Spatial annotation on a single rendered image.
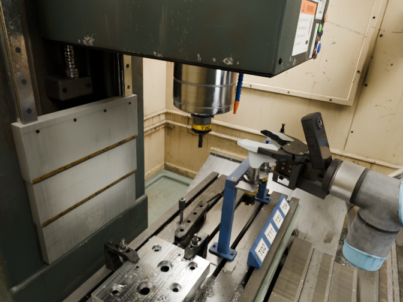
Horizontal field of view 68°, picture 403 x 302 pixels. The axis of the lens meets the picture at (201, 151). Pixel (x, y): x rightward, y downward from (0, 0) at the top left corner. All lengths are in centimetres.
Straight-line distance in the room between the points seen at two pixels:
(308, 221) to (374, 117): 63
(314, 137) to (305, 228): 113
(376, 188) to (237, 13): 40
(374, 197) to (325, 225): 115
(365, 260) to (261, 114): 127
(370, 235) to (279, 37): 40
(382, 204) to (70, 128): 86
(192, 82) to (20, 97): 47
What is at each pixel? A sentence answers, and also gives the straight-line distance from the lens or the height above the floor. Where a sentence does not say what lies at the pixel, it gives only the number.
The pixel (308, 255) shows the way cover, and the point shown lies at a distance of 155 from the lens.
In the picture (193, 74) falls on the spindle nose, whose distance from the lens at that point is 69.
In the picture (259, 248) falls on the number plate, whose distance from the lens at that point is 119.
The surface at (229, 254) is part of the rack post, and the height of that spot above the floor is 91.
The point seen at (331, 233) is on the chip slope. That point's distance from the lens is 173.
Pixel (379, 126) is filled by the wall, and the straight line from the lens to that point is 174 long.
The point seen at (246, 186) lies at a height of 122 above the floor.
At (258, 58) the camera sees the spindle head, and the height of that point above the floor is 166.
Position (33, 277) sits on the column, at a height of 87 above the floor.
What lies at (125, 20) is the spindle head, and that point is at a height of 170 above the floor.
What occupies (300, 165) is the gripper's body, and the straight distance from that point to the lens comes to 64.
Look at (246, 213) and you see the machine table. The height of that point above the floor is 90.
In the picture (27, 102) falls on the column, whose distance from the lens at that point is 94.
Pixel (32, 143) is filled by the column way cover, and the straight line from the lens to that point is 97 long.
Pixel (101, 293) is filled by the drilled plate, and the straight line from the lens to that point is 97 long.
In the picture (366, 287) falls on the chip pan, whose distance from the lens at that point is 163.
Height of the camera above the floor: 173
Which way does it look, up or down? 25 degrees down
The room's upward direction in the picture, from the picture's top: 4 degrees clockwise
